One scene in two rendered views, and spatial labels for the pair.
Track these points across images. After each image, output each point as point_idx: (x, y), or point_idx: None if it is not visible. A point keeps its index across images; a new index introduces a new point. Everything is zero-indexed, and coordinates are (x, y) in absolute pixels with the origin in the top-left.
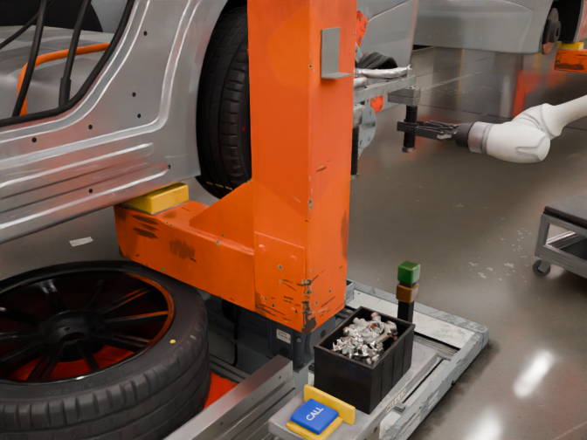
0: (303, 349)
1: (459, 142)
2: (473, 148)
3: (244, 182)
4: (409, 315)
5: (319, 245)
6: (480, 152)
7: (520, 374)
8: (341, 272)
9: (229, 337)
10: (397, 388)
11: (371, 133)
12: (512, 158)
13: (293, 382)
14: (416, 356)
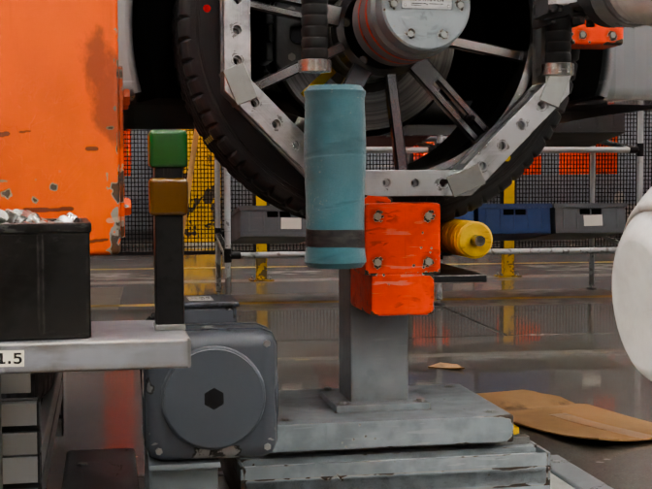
0: (157, 412)
1: (586, 8)
2: (599, 12)
3: (208, 113)
4: (160, 249)
5: (9, 69)
6: (613, 17)
7: None
8: (93, 161)
9: (227, 479)
10: (2, 342)
11: (451, 22)
12: (638, 3)
13: (33, 414)
14: (137, 336)
